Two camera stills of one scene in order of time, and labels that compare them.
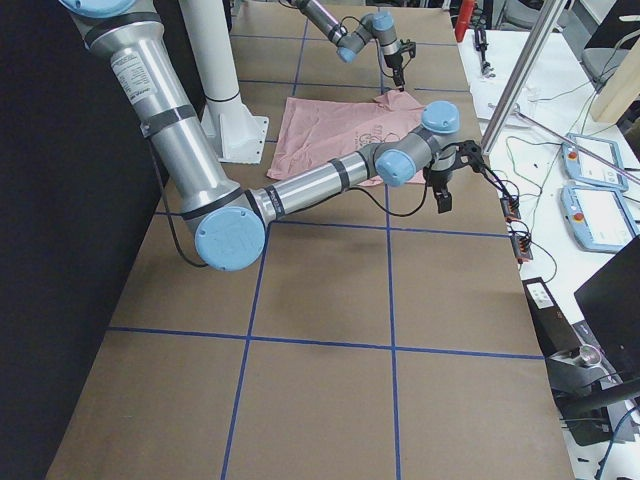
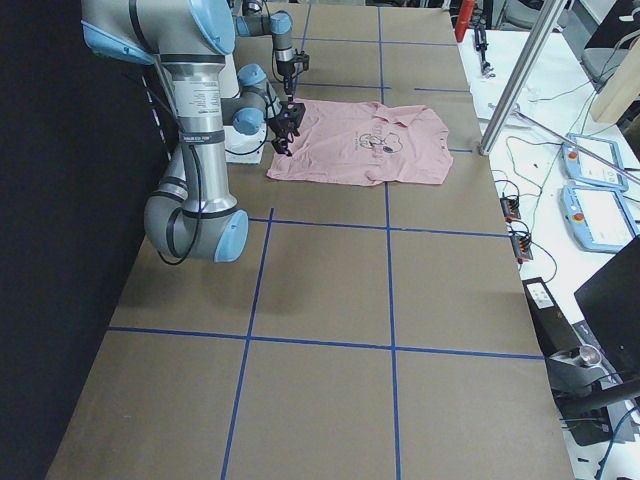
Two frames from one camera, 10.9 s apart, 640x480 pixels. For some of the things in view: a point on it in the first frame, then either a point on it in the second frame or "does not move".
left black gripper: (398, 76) -> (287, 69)
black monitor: (609, 300) does not move
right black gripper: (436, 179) -> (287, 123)
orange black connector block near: (522, 247) does not move
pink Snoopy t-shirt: (314, 132) does not move
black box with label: (554, 333) does not move
